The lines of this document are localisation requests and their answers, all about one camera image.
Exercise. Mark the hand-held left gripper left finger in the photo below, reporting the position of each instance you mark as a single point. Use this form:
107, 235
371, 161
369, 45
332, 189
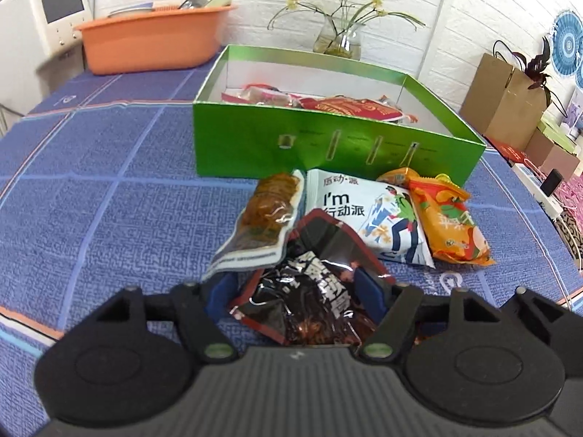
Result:
218, 293

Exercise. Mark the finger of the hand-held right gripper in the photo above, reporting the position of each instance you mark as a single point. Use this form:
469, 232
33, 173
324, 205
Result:
546, 316

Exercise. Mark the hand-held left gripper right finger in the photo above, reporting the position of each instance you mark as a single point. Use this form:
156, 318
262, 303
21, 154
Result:
369, 291

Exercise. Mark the black red snack packet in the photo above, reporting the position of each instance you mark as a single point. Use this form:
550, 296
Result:
309, 300

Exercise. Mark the white snack packet with figure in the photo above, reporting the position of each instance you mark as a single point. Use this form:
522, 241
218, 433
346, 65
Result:
355, 209

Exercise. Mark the clear brown meat packet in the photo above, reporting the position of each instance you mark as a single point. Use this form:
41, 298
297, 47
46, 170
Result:
268, 209

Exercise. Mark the large orange snack packet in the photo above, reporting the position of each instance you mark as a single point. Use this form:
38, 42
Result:
451, 232

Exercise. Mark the small yellow-orange snack packet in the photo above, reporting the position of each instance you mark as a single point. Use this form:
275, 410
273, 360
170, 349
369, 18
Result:
396, 176

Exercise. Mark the green cardboard box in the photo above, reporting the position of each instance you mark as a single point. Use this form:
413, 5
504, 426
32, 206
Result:
255, 145

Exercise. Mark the dark red nut pouch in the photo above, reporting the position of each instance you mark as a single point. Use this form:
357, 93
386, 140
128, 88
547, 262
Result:
355, 108

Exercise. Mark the clear red sausage packet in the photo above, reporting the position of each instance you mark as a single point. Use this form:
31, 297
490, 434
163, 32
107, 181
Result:
264, 96

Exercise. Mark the dark patterned cloth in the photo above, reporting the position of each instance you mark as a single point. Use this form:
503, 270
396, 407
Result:
576, 232

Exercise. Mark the pink floral cloth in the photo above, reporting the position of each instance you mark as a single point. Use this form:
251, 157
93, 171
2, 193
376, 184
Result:
574, 191

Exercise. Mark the black power adapter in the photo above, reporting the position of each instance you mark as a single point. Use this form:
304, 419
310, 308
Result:
551, 182

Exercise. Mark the white power strip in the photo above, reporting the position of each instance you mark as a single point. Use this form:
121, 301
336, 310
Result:
530, 177

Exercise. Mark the blue checked tablecloth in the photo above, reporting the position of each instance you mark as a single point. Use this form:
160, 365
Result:
114, 191

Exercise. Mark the small cardboard box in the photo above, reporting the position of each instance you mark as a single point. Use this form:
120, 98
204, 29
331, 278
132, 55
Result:
551, 154

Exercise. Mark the red booklet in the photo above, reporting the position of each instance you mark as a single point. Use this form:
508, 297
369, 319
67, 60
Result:
508, 150

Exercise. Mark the flat green box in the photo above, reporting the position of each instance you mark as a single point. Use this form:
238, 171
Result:
558, 132

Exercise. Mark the photo cards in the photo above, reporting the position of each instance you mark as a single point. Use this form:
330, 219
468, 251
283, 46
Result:
574, 116

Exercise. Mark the brown paper bag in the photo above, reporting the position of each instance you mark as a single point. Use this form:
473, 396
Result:
496, 100

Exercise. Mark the glass vase with green plant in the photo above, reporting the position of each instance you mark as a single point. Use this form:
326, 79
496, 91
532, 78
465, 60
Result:
339, 38

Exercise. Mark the purple leaf plant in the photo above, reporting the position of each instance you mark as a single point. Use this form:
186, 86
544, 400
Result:
539, 61

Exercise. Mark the orange plastic basin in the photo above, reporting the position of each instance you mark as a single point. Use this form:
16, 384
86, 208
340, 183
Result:
150, 41

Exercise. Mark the large blue paper fan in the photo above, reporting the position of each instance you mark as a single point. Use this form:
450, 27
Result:
568, 43

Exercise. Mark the pale green dish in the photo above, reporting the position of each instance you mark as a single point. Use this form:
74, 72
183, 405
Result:
218, 0

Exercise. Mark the white appliance with screen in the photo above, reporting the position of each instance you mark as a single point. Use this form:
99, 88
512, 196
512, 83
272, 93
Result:
27, 36

